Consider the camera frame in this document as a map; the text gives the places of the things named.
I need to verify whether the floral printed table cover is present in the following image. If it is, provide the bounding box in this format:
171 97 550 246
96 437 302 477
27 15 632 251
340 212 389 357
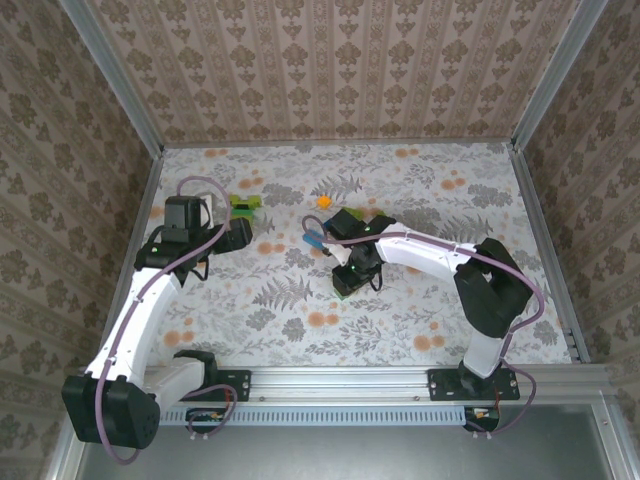
107 142 574 369

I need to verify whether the grey metal panel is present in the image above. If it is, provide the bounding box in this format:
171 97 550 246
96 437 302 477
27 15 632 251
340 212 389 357
74 405 619 480

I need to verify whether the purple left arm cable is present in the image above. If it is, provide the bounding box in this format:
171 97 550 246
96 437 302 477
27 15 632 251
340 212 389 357
94 175 239 465

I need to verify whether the aluminium side frame rail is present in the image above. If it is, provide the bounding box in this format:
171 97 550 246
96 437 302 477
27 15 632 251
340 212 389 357
93 149 166 366
508 143 592 365

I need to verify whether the thin aluminium frame rail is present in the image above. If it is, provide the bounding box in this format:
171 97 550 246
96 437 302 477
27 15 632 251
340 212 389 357
160 138 517 150

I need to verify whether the aluminium mounting rail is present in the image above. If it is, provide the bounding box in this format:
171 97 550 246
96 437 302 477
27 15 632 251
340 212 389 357
74 363 614 407

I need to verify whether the grey slotted cable duct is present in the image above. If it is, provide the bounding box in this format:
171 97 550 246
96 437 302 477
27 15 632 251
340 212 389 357
159 405 469 427

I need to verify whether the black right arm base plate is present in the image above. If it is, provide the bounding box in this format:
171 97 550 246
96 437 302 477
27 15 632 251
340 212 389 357
427 368 521 403

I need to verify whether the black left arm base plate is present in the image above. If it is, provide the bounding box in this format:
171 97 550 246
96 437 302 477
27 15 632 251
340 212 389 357
214 368 252 403

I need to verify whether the black connector box with wires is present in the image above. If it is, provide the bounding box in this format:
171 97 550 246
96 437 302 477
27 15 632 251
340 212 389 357
185 407 227 435
463 405 502 434

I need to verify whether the aluminium frame corner post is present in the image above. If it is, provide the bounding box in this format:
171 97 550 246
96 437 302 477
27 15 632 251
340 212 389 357
47 399 96 480
592 392 640 480

